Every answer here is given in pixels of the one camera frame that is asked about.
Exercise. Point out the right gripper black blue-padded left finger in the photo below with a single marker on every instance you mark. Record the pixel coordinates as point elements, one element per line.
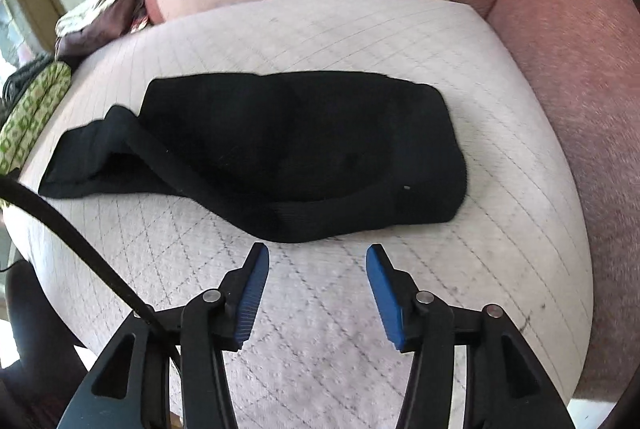
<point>128,386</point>

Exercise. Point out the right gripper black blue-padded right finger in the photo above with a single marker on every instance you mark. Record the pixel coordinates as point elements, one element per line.
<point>506,385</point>

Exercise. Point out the black pants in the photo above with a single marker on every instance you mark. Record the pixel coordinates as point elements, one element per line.
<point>288,157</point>

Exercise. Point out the green patterned cloth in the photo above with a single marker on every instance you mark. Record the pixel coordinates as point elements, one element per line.
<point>31,114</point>

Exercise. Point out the dark maroon garment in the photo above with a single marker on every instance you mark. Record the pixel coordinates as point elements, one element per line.
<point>115,21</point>

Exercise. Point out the reddish brown headboard cushion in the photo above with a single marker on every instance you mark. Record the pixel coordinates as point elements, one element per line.
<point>582,59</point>

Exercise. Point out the cream crumpled cloth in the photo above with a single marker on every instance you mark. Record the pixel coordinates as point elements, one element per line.
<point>81,16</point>

